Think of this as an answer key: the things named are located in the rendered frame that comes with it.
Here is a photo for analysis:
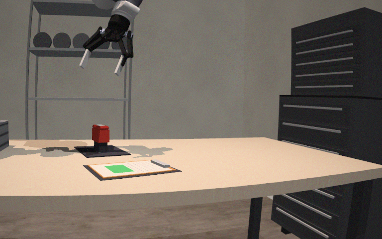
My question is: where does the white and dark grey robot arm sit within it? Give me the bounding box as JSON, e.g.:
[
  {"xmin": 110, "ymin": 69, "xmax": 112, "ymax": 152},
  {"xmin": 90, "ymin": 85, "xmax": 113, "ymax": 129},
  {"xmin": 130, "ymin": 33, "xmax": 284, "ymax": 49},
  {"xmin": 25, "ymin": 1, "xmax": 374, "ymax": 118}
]
[{"xmin": 92, "ymin": 0, "xmax": 143, "ymax": 23}]

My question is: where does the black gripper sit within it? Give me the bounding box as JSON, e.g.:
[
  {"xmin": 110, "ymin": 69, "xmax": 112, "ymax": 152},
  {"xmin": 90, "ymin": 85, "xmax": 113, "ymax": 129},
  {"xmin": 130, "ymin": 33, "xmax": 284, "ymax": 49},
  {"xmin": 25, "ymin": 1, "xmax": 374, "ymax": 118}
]
[{"xmin": 80, "ymin": 14, "xmax": 133, "ymax": 76}]

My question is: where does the red and black self-inking stamp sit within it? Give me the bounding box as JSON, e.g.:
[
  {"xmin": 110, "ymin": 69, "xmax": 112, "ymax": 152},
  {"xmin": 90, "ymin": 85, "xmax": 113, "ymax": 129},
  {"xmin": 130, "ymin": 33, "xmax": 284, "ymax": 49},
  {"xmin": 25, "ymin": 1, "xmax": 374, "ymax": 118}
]
[{"xmin": 92, "ymin": 124, "xmax": 109, "ymax": 152}]

